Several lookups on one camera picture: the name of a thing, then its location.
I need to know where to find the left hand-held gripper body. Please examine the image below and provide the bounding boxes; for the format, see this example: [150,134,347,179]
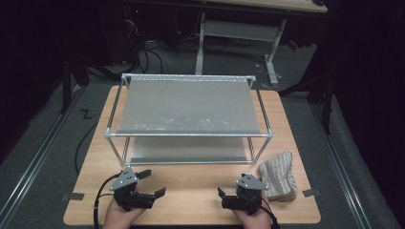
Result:
[109,166,155,212]

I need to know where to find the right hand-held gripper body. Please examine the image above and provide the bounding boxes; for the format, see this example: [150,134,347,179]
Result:
[222,174,269,215]

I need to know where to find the striped beige towel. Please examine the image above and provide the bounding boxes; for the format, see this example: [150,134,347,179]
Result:
[257,148,299,203]

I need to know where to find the two-tier metal rack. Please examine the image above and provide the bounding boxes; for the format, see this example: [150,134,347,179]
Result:
[104,73,274,166]

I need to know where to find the person's right hand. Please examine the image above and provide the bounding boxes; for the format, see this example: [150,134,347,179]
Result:
[232,203,273,229]

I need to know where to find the person's left hand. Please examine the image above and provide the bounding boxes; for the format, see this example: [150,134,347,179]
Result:
[103,200,146,229]

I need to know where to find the grey tape piece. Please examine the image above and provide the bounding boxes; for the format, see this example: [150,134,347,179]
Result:
[302,188,321,198]
[61,192,85,201]

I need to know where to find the black metal stand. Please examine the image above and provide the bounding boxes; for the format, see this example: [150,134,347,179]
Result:
[278,71,337,135]
[59,52,128,115]

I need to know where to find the white-legged desk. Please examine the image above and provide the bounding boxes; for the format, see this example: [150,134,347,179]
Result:
[194,0,329,86]

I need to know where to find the dark computer tower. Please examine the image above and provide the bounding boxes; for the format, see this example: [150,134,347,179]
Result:
[122,6,142,66]

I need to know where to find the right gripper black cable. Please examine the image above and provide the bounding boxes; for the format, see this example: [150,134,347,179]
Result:
[261,203,281,229]

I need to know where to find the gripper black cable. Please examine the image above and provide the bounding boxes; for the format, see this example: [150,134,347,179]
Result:
[93,174,121,229]
[261,203,281,229]

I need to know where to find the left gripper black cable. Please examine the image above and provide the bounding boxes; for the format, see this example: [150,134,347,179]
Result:
[93,174,121,229]

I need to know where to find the long black cable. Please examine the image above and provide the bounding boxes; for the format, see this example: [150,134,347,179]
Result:
[74,122,98,176]

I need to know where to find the metal floor rail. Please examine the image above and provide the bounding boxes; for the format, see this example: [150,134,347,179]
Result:
[0,84,85,223]
[309,103,373,229]

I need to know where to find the tangled black cables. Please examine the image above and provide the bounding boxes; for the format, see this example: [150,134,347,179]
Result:
[125,41,165,75]

